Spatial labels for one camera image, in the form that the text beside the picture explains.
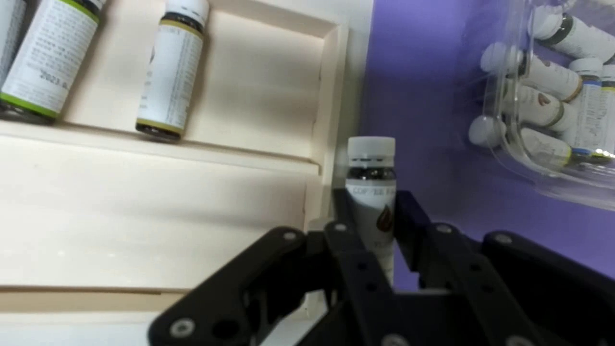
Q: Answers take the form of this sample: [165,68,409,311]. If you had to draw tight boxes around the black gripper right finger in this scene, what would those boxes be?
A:
[391,190,615,346]

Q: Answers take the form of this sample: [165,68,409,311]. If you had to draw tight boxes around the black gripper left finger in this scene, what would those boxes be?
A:
[147,188,411,346]

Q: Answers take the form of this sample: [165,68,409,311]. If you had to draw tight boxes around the white bottle brown logo black band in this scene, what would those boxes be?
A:
[343,134,399,286]

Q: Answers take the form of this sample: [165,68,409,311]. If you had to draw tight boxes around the white bottle gold band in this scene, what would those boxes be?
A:
[134,0,211,143]

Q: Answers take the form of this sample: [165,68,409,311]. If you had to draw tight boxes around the pale wooden tray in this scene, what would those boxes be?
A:
[0,0,351,316]

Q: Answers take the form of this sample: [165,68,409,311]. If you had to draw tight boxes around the clear plastic container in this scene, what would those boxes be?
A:
[476,0,615,213]

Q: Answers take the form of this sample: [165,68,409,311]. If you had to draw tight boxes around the small white labelled bottle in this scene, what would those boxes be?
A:
[505,82,578,132]
[478,40,584,103]
[466,113,574,170]
[530,3,615,65]

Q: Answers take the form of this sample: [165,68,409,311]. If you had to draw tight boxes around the purple mat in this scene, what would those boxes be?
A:
[332,0,615,290]

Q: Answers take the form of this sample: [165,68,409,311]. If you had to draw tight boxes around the white bottle green band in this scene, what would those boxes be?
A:
[0,0,107,122]

